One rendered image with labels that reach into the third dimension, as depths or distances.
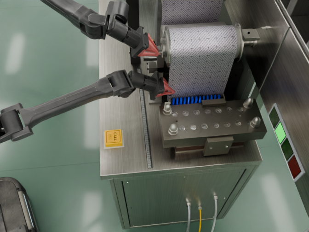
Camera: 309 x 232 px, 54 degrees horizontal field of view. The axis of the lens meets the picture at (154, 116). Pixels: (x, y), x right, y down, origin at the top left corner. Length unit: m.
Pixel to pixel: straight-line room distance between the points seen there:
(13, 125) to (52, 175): 1.27
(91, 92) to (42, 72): 1.87
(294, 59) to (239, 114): 0.38
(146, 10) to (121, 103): 0.70
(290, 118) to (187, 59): 0.39
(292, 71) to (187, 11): 0.50
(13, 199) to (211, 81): 1.37
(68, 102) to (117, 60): 0.59
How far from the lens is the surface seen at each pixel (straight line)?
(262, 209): 2.25
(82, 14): 1.04
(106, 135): 1.29
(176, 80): 1.18
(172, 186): 1.41
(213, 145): 1.20
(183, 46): 1.08
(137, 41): 1.05
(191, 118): 1.21
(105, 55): 1.63
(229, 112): 1.26
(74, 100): 1.07
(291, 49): 0.99
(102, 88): 1.07
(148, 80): 1.15
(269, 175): 2.37
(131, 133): 1.31
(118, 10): 1.06
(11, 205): 2.04
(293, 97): 0.99
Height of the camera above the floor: 2.02
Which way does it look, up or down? 55 degrees down
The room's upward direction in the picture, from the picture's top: 1 degrees clockwise
